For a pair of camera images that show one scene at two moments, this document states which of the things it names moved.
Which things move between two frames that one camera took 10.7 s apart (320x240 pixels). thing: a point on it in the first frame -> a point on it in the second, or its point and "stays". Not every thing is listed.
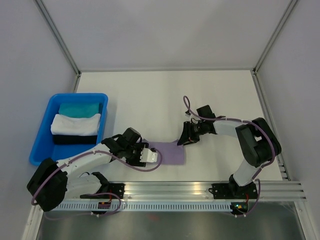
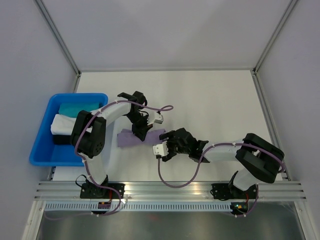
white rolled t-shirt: [61, 125] stays
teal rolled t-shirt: [79, 109] stays
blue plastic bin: [44, 148] stays
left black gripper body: [132, 156] -> [139, 123]
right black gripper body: [194, 130] -> [173, 147]
